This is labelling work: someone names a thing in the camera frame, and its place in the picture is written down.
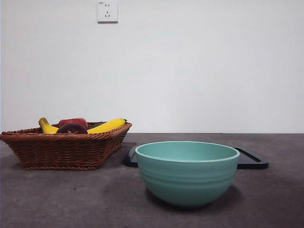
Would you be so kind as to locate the dark red plum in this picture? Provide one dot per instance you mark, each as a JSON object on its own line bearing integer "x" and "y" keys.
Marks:
{"x": 71, "y": 129}

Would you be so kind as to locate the yellow banana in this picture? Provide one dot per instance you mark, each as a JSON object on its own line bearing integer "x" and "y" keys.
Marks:
{"x": 107, "y": 127}

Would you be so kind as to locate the teal ceramic bowl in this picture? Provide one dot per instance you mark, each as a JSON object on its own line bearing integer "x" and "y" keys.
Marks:
{"x": 187, "y": 180}

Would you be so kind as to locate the white wall socket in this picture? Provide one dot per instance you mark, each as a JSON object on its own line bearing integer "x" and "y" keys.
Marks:
{"x": 108, "y": 16}

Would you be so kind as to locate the red apple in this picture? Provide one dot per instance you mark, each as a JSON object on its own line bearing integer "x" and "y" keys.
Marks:
{"x": 73, "y": 121}

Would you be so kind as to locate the black rectangular tray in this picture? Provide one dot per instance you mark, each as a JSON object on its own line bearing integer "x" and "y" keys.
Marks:
{"x": 251, "y": 164}

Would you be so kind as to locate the green avocado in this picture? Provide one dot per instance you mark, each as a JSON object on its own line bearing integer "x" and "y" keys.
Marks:
{"x": 97, "y": 125}

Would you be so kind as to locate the brown wicker basket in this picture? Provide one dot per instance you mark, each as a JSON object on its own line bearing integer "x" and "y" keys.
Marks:
{"x": 64, "y": 152}

